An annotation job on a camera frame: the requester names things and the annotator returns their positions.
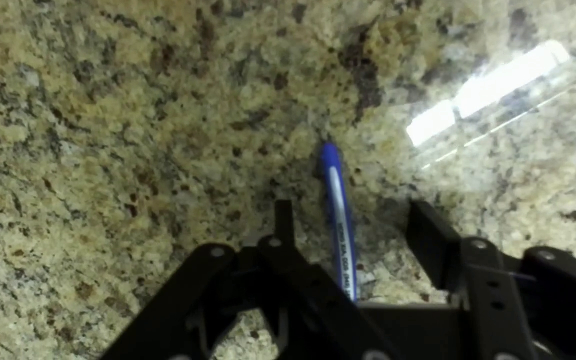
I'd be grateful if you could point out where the clear plastic case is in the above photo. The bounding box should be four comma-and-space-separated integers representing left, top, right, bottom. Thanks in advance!
404, 38, 574, 168

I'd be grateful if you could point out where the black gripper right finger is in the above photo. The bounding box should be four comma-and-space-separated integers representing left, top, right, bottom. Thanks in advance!
405, 199, 576, 360

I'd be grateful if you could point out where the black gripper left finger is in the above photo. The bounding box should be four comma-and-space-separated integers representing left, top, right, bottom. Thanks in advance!
99, 199, 395, 360

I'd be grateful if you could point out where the blue and white toothbrush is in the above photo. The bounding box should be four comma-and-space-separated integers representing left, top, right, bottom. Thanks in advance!
318, 140, 361, 304

